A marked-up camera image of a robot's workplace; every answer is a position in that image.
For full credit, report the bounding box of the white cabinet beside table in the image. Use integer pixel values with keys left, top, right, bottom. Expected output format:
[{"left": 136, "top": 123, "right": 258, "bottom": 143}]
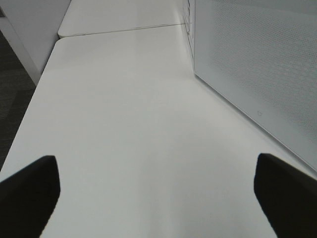
[{"left": 0, "top": 0, "right": 70, "bottom": 85}]

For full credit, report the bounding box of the white microwave door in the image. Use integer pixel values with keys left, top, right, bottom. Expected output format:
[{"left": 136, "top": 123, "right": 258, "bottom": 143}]
[{"left": 188, "top": 0, "right": 317, "bottom": 168}]

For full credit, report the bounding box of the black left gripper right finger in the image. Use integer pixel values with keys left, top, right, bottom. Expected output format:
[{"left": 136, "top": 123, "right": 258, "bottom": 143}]
[{"left": 254, "top": 153, "right": 317, "bottom": 238}]

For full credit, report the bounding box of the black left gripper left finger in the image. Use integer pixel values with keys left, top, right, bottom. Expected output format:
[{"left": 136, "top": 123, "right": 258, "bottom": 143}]
[{"left": 0, "top": 155, "right": 60, "bottom": 238}]

